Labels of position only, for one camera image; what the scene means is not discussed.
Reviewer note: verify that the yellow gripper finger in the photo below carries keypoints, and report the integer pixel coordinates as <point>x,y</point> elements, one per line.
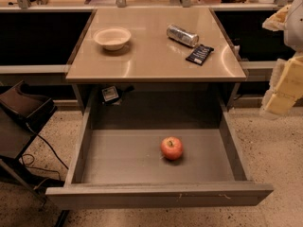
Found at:
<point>286,87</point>
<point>277,21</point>

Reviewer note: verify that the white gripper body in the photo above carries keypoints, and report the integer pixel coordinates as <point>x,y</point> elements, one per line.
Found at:
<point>295,26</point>

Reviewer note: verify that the red apple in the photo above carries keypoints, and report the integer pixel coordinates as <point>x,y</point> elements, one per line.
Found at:
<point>172,148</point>

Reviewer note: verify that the grey counter cabinet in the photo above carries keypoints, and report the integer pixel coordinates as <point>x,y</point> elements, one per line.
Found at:
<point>150,56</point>

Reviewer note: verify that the open grey drawer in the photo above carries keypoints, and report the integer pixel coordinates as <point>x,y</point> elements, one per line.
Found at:
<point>118,163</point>

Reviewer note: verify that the black snack bar wrapper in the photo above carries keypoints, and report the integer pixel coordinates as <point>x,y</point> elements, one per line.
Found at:
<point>200,54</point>

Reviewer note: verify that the silver soda can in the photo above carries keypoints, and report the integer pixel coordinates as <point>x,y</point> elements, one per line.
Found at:
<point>182,36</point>

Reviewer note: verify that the white paper bowl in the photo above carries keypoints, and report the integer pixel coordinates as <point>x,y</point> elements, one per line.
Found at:
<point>112,38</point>

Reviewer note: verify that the small label tag device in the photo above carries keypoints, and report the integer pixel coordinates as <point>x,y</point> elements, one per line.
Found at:
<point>110,94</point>

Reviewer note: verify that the dark chair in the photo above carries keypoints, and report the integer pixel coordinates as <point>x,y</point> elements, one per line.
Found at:
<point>22,116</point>

